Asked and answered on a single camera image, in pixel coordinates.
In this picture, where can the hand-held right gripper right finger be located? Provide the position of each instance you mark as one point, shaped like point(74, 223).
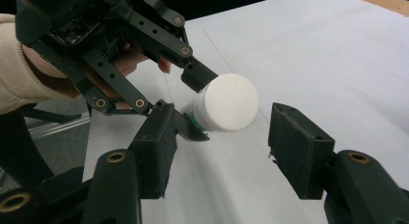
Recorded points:
point(299, 153)

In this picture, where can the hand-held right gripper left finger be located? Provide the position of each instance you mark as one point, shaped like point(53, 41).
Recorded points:
point(154, 153)

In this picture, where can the green and white glue stick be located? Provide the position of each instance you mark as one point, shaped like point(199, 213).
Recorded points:
point(225, 101)

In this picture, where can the dark curtain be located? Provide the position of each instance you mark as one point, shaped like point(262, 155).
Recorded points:
point(225, 2)

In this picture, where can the white table mat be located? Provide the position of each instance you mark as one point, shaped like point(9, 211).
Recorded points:
point(321, 72)

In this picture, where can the wooden table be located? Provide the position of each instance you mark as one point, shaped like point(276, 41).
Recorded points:
point(386, 2)

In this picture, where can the metal rail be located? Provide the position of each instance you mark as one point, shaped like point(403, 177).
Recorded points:
point(58, 129)

